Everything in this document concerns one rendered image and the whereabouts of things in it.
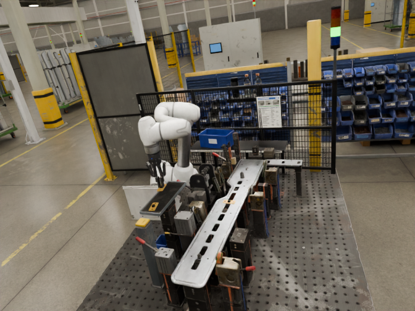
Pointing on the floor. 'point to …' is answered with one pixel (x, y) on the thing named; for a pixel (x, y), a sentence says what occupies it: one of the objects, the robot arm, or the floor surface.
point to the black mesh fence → (261, 118)
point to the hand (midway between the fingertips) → (160, 181)
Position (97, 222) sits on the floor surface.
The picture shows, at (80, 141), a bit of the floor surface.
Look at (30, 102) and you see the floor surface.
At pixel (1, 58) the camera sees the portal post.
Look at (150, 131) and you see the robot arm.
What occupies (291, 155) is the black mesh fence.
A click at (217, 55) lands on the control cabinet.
